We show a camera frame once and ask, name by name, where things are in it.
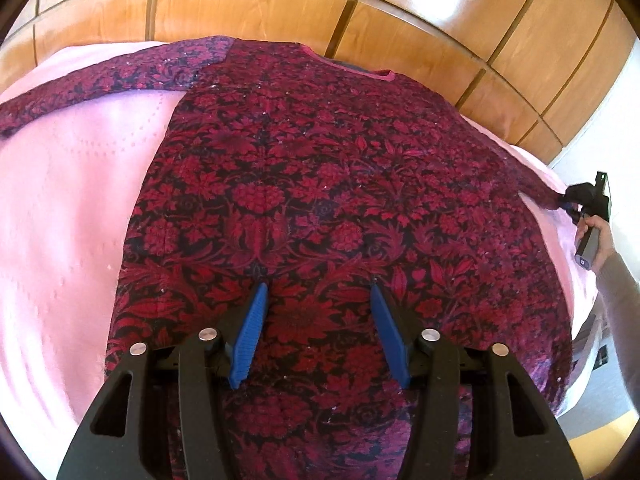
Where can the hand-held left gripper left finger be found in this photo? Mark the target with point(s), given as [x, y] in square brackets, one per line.
[248, 331]

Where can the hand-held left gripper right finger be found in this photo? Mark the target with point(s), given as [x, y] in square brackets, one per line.
[391, 332]

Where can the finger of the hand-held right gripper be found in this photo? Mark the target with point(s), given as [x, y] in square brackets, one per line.
[570, 206]

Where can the red floral long-sleeved top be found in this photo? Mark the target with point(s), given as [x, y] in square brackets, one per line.
[320, 195]

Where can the person's right forearm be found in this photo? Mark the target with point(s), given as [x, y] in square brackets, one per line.
[620, 320]

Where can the person's right hand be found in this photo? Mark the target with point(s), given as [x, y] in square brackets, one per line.
[602, 237]

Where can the white bedside stand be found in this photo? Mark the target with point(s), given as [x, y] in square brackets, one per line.
[592, 345]

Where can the pink blanket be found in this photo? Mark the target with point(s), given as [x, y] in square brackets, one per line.
[65, 220]

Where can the wooden panelled headboard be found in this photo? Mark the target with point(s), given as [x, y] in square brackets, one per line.
[400, 15]

